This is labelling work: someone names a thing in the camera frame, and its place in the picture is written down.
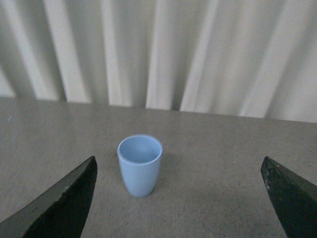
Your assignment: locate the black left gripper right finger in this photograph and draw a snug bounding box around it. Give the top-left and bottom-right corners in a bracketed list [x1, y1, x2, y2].
[261, 156, 317, 238]

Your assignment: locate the blue plastic cup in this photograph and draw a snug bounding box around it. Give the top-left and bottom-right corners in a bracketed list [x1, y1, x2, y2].
[117, 134, 163, 198]

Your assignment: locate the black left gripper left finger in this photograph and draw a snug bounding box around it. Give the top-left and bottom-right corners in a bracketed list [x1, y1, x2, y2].
[0, 156, 98, 238]

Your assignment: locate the white pleated curtain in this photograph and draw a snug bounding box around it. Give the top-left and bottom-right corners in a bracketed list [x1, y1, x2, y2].
[0, 0, 317, 122]

